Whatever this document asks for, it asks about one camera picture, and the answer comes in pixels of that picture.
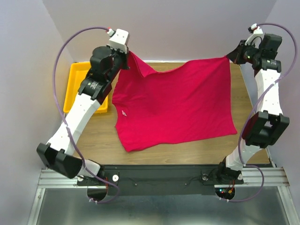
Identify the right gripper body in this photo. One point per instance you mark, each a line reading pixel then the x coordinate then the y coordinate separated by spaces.
pixel 247 53

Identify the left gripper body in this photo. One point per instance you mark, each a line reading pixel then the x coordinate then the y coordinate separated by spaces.
pixel 119 60

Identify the red t shirt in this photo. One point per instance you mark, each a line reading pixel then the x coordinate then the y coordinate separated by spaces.
pixel 188 103

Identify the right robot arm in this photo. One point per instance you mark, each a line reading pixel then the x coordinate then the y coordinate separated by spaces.
pixel 267 122

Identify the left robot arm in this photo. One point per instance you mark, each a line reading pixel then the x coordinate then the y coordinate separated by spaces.
pixel 57 153

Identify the yellow plastic tray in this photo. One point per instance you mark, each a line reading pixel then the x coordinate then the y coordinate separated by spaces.
pixel 77 74

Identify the white knob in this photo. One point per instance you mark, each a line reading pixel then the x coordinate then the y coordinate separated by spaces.
pixel 115 178

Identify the silver knob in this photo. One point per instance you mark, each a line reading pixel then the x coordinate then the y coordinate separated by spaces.
pixel 205 177

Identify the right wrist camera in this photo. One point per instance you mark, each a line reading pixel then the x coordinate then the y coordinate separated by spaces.
pixel 255 31

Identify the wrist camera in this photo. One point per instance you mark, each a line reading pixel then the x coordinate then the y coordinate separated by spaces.
pixel 118 39
pixel 255 31

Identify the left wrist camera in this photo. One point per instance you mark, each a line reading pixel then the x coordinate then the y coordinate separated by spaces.
pixel 118 39

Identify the left aluminium side rail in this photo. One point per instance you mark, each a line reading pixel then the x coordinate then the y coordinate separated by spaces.
pixel 60 140

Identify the aluminium frame rail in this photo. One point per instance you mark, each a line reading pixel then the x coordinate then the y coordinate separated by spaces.
pixel 273 177

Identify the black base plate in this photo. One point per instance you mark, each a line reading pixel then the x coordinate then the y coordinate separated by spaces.
pixel 138 180

